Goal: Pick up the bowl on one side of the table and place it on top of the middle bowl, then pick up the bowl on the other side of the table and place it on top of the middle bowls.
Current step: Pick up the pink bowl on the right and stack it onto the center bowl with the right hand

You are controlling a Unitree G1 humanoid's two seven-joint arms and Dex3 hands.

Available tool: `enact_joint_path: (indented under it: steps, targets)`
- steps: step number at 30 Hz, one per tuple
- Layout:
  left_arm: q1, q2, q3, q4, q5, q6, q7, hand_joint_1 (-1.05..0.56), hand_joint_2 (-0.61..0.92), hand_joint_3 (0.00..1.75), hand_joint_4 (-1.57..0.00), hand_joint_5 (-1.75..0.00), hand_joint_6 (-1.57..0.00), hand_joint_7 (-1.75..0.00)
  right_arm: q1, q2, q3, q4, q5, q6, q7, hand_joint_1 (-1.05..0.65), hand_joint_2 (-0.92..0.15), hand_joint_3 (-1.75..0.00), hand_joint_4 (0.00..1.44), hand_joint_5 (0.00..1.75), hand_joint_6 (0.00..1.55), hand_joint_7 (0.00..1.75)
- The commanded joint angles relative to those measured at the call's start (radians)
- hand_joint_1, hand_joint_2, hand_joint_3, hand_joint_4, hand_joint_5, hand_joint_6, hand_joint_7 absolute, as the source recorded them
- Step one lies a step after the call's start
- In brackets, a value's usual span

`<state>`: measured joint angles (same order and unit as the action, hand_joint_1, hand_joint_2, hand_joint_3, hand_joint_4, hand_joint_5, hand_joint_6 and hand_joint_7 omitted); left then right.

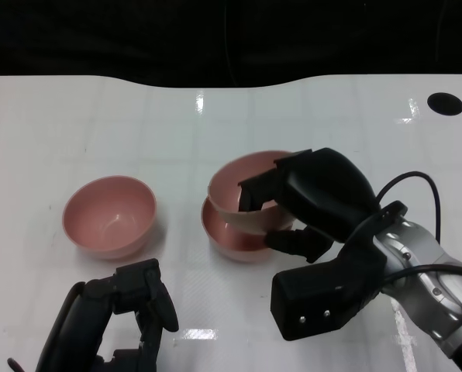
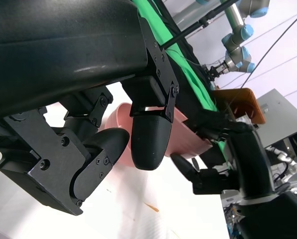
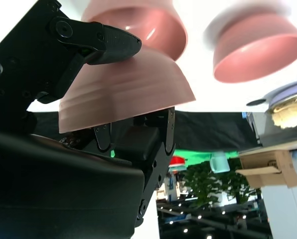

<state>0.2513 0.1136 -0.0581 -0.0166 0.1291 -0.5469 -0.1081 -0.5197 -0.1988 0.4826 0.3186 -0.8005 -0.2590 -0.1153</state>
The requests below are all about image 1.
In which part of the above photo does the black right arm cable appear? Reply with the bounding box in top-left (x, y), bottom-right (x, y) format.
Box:
top-left (374, 171), bottom-right (462, 290)

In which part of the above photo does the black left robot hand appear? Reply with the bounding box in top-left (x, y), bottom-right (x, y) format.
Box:
top-left (35, 258), bottom-right (180, 372)

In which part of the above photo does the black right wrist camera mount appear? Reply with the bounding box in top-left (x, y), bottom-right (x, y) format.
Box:
top-left (270, 200), bottom-right (408, 343)

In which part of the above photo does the pink plastic bowl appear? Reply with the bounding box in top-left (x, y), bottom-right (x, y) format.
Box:
top-left (201, 197), bottom-right (273, 265)
top-left (62, 176), bottom-right (157, 261)
top-left (206, 150), bottom-right (298, 236)

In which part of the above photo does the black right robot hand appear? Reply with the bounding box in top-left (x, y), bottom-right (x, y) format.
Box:
top-left (237, 146), bottom-right (382, 264)

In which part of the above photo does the black backdrop cloth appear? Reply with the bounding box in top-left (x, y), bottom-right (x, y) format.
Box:
top-left (0, 0), bottom-right (462, 88)

